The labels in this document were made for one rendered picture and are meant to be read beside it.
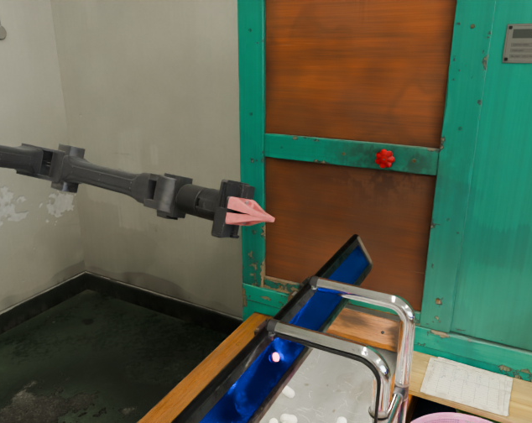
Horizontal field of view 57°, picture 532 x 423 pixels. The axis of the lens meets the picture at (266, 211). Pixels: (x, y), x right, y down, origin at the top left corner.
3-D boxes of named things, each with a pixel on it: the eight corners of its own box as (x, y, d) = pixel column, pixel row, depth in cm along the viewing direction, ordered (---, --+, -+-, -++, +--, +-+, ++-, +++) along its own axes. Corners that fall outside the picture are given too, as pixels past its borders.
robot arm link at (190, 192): (169, 211, 92) (175, 180, 92) (195, 213, 97) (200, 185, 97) (195, 217, 88) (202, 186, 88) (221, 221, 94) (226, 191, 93)
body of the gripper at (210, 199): (241, 239, 89) (211, 230, 94) (252, 184, 89) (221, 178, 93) (218, 237, 84) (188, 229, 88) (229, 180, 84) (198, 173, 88)
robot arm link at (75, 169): (44, 185, 118) (52, 142, 117) (65, 189, 122) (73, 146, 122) (163, 221, 93) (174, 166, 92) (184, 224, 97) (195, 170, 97)
